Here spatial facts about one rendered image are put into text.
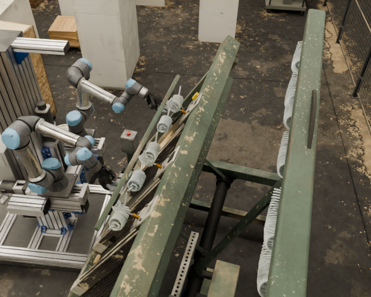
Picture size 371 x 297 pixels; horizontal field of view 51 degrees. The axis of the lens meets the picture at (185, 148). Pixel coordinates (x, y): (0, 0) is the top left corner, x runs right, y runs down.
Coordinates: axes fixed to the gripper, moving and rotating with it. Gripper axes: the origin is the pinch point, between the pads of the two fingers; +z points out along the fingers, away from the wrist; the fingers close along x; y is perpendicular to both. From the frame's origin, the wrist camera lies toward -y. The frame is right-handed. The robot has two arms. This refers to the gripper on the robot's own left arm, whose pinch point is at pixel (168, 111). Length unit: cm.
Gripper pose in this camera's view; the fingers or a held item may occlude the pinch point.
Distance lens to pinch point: 280.7
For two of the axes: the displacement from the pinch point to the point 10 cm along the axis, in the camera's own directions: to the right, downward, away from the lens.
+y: 0.9, -4.6, 8.8
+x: -5.7, 7.1, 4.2
